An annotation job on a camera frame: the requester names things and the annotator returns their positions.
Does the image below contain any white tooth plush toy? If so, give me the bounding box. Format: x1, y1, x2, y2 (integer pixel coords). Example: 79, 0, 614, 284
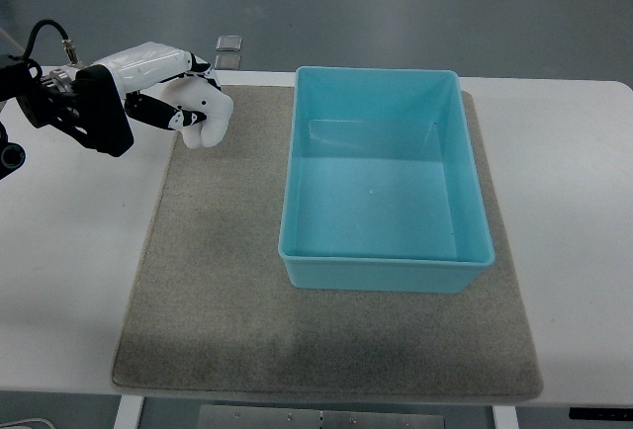
156, 76, 233, 149

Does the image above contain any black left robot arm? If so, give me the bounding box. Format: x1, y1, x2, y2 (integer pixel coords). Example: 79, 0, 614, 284
1, 19, 233, 157

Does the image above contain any floor socket plate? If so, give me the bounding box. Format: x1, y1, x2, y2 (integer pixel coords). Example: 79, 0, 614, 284
216, 35, 243, 51
214, 53, 241, 70

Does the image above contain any metal table base plate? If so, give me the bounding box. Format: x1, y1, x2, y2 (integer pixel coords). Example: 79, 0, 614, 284
197, 404, 446, 429

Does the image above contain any white cable on floor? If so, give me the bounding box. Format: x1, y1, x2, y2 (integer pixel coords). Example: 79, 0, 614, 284
0, 416, 53, 429

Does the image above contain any upper floor socket plate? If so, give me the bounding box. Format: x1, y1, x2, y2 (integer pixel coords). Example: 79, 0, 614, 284
216, 35, 243, 51

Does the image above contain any white table leg left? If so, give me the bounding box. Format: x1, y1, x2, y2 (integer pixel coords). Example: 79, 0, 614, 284
113, 395, 144, 429

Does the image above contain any white table leg right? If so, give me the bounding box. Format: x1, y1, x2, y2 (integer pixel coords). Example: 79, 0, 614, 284
493, 405, 519, 429

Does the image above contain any grey felt mat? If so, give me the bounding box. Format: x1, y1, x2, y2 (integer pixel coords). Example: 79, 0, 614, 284
112, 86, 543, 405

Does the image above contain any blue plastic box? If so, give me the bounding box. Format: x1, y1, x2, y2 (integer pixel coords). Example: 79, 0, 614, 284
278, 66, 496, 294

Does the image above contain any white table leg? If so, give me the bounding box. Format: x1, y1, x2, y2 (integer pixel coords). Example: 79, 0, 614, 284
113, 395, 144, 429
493, 405, 519, 429

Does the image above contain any black table control panel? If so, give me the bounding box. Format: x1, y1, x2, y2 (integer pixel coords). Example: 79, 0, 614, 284
569, 407, 633, 422

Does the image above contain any lower floor socket plate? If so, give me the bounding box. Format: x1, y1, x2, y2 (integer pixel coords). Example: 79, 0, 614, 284
214, 53, 241, 70

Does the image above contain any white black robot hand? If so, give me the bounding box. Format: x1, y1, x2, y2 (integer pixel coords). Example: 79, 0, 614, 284
94, 42, 221, 130

